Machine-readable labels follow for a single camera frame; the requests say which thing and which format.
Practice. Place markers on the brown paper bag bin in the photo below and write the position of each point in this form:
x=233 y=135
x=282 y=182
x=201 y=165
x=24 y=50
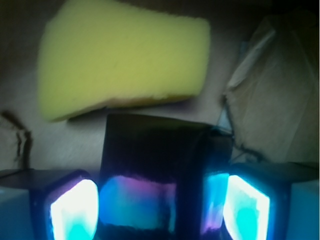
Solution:
x=260 y=68

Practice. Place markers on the black box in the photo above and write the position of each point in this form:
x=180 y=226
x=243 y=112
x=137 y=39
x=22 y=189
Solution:
x=162 y=179

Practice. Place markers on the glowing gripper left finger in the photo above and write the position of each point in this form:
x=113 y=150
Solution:
x=48 y=205

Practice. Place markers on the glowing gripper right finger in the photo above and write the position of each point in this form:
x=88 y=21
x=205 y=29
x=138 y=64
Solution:
x=273 y=201

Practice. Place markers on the yellow sponge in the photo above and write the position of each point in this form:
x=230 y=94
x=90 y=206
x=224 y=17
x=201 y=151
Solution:
x=105 y=53

